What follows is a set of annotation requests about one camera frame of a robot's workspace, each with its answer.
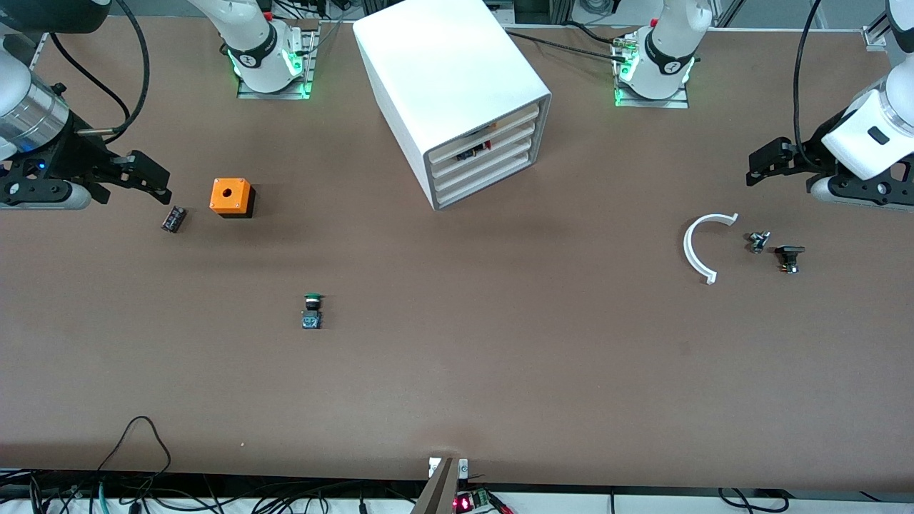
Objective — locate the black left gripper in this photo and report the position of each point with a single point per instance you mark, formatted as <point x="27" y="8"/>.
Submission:
<point x="809" y="152"/>

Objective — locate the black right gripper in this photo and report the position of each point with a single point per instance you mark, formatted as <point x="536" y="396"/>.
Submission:
<point x="73" y="151"/>

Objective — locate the green push button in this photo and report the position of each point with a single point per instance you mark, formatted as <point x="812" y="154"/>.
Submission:
<point x="312" y="314"/>

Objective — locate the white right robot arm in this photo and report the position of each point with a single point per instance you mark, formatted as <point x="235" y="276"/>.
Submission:
<point x="250" y="36"/>

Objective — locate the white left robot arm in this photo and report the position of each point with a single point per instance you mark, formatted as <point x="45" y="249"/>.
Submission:
<point x="671" y="43"/>

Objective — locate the orange button box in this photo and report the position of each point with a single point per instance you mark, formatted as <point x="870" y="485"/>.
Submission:
<point x="230" y="195"/>

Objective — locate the black red drawer component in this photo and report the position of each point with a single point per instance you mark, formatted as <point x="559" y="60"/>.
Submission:
<point x="475" y="150"/>

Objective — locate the small black contact block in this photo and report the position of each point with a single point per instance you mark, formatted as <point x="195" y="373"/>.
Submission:
<point x="173" y="219"/>

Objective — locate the small grey metal part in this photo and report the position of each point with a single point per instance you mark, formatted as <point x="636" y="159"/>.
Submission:
<point x="758" y="241"/>

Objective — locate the white curved plastic arc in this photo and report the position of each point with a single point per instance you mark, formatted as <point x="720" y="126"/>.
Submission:
<point x="690" y="250"/>

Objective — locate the circuit board red light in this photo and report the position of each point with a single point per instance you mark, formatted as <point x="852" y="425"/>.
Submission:
<point x="471" y="502"/>

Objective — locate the small black switch part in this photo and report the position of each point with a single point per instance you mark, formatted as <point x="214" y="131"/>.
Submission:
<point x="789" y="255"/>

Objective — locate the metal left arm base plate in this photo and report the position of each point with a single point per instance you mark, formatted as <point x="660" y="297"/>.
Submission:
<point x="653" y="102"/>

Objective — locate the aluminium frame profile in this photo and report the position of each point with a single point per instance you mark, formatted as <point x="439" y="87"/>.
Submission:
<point x="882" y="28"/>
<point x="39" y="46"/>

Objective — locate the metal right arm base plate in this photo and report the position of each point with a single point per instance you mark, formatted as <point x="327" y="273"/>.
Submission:
<point x="308" y="64"/>

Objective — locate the brown camera mount post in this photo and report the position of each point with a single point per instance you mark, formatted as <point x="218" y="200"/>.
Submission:
<point x="439" y="492"/>

